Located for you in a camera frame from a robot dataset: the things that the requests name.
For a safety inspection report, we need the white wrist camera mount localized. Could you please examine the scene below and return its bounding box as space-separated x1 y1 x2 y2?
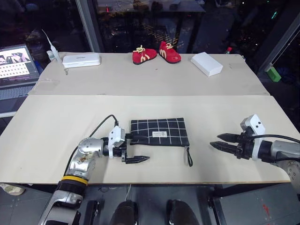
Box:
240 114 266 161
108 126 126 158

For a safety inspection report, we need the dark rounded shape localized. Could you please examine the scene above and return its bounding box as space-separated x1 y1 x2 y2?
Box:
165 199 200 225
110 200 139 225

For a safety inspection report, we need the red shoe with yellow stripes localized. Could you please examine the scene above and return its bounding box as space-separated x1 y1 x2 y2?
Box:
158 41 182 64

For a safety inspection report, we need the red shoe with tied laces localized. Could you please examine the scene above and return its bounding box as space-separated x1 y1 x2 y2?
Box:
132 45 157 65

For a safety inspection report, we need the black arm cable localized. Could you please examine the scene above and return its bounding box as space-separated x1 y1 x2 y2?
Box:
249 134 300 144
63 114 120 176

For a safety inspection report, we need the grey metal window post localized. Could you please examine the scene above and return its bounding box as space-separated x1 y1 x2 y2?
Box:
257 14 300 72
75 0 100 53

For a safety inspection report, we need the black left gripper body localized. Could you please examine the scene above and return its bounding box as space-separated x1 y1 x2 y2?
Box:
113 133 132 163

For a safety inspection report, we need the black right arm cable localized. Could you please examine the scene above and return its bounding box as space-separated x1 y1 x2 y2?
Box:
249 134 300 144

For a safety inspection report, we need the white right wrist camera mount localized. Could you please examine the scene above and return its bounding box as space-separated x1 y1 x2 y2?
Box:
240 114 266 161

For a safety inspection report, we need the laptop computer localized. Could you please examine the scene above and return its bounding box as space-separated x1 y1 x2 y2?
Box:
0 44 40 102

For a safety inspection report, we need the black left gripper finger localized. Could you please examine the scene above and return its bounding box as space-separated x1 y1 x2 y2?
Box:
121 151 151 165
129 134 148 144

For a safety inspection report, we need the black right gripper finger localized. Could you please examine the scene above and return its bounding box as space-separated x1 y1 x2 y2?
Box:
210 141 239 156
217 133 240 143

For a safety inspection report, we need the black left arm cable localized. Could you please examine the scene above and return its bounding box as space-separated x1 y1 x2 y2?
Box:
63 114 120 176

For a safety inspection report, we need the white pointed nozzle bottle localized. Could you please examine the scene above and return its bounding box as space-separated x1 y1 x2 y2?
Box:
41 29 61 63

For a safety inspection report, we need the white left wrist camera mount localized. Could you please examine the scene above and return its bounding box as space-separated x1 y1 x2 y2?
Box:
108 126 126 158

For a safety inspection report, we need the white flat zip case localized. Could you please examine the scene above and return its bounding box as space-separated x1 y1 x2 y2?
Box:
62 52 101 69

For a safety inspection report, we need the black grid-pattern pouch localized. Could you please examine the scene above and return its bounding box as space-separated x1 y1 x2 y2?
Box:
130 118 193 167

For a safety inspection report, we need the green block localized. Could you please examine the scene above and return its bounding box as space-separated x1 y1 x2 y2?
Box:
267 67 282 82

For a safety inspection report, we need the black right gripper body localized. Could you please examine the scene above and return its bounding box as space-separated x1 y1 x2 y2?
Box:
236 131 255 161

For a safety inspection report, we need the camouflage shoe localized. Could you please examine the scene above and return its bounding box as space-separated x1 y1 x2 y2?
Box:
0 183 26 196

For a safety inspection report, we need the white rectangular box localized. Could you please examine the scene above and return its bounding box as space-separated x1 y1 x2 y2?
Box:
190 52 224 77

